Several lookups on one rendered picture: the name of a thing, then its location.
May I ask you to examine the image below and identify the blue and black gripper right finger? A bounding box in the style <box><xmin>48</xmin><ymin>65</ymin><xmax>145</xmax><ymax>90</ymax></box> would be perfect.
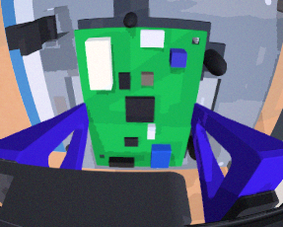
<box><xmin>190</xmin><ymin>103</ymin><xmax>283</xmax><ymax>223</ymax></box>

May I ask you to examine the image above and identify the green circuit board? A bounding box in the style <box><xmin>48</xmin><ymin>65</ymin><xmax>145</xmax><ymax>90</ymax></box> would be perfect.
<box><xmin>74</xmin><ymin>27</ymin><xmax>207</xmax><ymax>168</ymax></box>

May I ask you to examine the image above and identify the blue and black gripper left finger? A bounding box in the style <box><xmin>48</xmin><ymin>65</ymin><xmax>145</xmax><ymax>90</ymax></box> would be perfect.
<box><xmin>0</xmin><ymin>103</ymin><xmax>89</xmax><ymax>170</ymax></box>

